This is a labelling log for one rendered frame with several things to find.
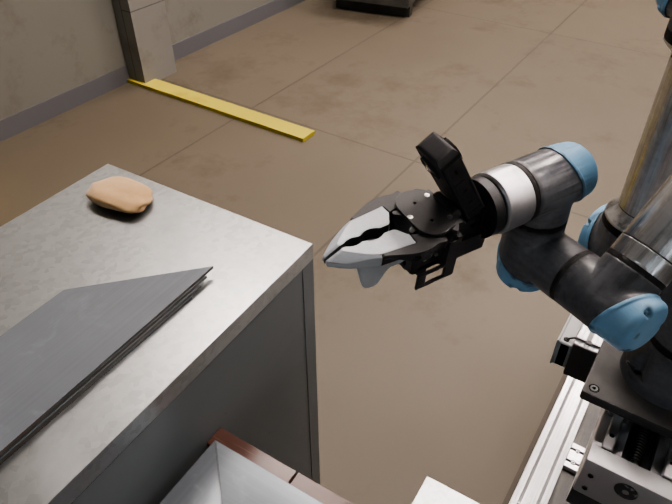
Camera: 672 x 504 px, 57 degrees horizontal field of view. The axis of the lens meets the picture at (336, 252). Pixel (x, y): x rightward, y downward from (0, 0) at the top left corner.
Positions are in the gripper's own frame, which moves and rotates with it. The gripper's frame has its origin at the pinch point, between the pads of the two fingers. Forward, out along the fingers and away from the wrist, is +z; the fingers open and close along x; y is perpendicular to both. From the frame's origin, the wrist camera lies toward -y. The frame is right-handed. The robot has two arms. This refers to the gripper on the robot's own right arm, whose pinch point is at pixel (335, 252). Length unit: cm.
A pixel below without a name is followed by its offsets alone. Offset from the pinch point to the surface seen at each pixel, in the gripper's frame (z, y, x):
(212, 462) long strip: 13, 61, 15
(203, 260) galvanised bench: 0, 46, 48
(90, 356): 25, 42, 32
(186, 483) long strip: 18, 61, 13
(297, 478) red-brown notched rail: 1, 64, 6
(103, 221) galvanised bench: 13, 49, 71
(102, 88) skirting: -40, 186, 356
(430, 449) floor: -62, 150, 25
